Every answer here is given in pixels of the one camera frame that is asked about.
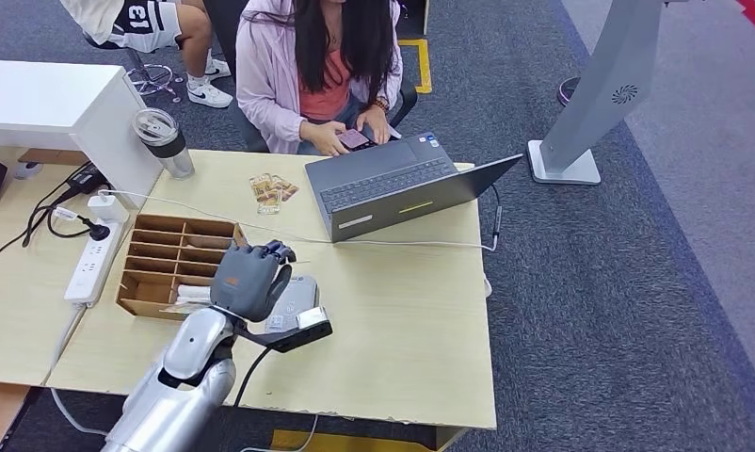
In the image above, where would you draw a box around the black laptop dongle cable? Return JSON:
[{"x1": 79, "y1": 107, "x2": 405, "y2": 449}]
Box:
[{"x1": 490, "y1": 184, "x2": 505, "y2": 250}]

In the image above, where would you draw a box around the dark cabinet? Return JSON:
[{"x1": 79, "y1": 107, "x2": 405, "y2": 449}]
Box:
[{"x1": 395, "y1": 0, "x2": 431, "y2": 38}]

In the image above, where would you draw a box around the grey floor stand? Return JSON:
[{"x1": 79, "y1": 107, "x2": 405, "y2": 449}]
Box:
[{"x1": 527, "y1": 0, "x2": 706, "y2": 186}]

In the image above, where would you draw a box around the white power strip cord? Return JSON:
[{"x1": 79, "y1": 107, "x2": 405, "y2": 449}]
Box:
[{"x1": 50, "y1": 304, "x2": 109, "y2": 438}]

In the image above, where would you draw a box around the yellow floor tape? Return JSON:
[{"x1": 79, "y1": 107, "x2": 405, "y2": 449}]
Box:
[{"x1": 398, "y1": 38, "x2": 434, "y2": 95}]

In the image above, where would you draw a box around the dark round floor base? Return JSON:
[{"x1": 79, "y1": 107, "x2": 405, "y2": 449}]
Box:
[{"x1": 556, "y1": 76, "x2": 582, "y2": 108}]

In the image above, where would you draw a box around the person's right hand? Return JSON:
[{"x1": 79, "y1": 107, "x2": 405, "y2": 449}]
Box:
[{"x1": 299, "y1": 120, "x2": 352, "y2": 157}]

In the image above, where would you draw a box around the black plug with cable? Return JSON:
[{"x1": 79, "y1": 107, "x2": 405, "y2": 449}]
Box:
[{"x1": 46, "y1": 204, "x2": 112, "y2": 242}]

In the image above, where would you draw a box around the clear tumbler with black band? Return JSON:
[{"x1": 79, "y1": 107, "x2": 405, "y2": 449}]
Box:
[{"x1": 132, "y1": 107, "x2": 196, "y2": 182}]

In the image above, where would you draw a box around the person's left hand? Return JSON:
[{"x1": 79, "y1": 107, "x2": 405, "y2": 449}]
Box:
[{"x1": 355, "y1": 105, "x2": 392, "y2": 146}]

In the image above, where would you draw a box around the cardboard compartment organizer box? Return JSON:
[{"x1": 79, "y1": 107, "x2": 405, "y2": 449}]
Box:
[{"x1": 115, "y1": 214, "x2": 249, "y2": 322}]

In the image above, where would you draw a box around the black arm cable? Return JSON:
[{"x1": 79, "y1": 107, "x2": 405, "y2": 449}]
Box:
[{"x1": 233, "y1": 347, "x2": 273, "y2": 410}]

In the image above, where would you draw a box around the white power strip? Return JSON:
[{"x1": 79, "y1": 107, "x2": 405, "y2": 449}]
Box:
[{"x1": 64, "y1": 218, "x2": 129, "y2": 308}]

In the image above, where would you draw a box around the grey laptop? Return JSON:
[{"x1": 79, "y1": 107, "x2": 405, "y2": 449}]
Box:
[{"x1": 304, "y1": 132, "x2": 524, "y2": 245}]

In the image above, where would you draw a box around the pink smartphone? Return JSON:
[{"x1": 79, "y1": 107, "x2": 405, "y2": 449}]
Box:
[{"x1": 336, "y1": 129, "x2": 376, "y2": 153}]

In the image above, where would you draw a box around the person in numbered jersey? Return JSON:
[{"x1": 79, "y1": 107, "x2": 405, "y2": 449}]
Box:
[{"x1": 59, "y1": 0, "x2": 234, "y2": 110}]

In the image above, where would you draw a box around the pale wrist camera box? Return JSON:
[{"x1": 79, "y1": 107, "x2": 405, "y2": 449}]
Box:
[{"x1": 238, "y1": 305, "x2": 334, "y2": 355}]

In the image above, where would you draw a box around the chrome stool base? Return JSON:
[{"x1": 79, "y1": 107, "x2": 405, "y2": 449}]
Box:
[{"x1": 124, "y1": 60, "x2": 183, "y2": 105}]

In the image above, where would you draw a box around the white desk shelf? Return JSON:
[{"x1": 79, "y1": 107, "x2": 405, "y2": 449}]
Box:
[{"x1": 0, "y1": 58, "x2": 165, "y2": 210}]

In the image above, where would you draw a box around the small white round object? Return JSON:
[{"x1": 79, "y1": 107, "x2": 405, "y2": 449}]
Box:
[{"x1": 12, "y1": 160, "x2": 45, "y2": 181}]

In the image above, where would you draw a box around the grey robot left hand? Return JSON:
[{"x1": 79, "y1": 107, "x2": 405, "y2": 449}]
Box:
[{"x1": 210, "y1": 239, "x2": 297, "y2": 324}]

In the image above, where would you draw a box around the white cable under table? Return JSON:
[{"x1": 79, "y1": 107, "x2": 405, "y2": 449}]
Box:
[{"x1": 240, "y1": 412, "x2": 321, "y2": 452}]

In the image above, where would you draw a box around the grey card reader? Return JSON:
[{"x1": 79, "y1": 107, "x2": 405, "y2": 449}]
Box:
[{"x1": 265, "y1": 275, "x2": 321, "y2": 335}]

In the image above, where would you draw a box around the long white charging cable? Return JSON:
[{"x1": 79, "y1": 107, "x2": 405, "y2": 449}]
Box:
[{"x1": 98, "y1": 188, "x2": 500, "y2": 254}]

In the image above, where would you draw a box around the white charger block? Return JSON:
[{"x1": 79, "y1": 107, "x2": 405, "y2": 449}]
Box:
[{"x1": 88, "y1": 193, "x2": 131, "y2": 224}]

